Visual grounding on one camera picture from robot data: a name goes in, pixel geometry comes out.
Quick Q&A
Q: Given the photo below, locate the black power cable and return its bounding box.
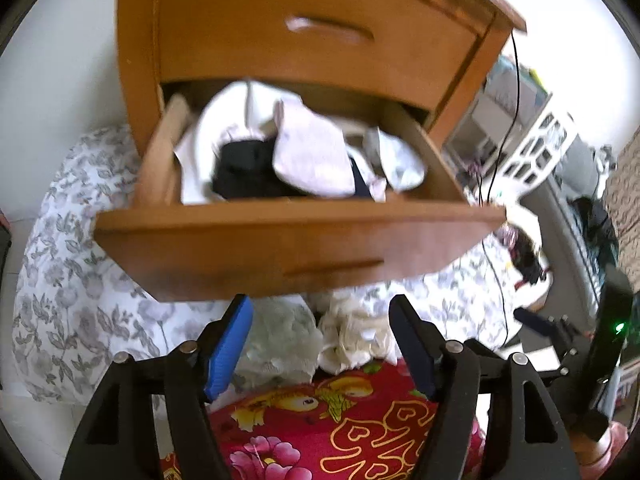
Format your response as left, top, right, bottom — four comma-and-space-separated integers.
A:
477, 30, 522, 349

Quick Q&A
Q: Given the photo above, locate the person's right hand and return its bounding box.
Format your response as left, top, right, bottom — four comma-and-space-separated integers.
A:
570, 421, 631, 467

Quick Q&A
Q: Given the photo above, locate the shallow wooden drawer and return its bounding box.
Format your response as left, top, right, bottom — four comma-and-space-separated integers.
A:
157, 0, 496, 111

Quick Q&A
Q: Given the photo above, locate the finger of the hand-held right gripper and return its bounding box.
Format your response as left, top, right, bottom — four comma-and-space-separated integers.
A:
513, 307, 571, 341

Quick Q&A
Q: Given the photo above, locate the grey floral bed sheet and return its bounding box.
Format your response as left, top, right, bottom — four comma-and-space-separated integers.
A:
12, 125, 546, 406

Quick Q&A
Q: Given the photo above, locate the wooden nightstand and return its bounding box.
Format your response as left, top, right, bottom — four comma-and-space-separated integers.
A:
117, 0, 528, 171

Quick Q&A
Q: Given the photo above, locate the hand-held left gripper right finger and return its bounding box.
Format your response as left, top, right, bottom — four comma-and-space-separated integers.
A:
388, 294, 582, 480

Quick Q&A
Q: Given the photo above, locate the cream lace garment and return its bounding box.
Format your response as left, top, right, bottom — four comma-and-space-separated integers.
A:
317, 295, 402, 376

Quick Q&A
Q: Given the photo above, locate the white cutout desk organizer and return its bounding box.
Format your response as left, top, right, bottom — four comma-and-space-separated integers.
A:
444, 60, 576, 197

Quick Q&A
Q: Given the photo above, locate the pale pink garment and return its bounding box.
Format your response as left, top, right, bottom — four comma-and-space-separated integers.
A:
272, 97, 357, 199

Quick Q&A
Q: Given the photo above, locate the plain white garment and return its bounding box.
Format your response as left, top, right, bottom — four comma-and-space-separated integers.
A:
175, 80, 301, 206

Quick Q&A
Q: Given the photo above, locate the red floral quilt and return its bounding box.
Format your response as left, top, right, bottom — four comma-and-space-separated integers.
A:
160, 360, 487, 480

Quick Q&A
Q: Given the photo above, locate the black lace garment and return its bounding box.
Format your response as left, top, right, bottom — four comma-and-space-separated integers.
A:
212, 140, 302, 200

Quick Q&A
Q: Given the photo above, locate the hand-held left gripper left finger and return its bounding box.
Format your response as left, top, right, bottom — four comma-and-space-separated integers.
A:
59, 293, 254, 480

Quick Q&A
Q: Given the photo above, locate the grey cushion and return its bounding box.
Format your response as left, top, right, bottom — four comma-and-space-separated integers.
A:
545, 132, 622, 221

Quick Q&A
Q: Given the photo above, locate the black hair accessory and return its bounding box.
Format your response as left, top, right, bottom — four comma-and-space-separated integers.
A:
509, 227, 547, 287

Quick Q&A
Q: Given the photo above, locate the deep wooden drawer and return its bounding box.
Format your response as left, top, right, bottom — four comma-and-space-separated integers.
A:
94, 85, 509, 304

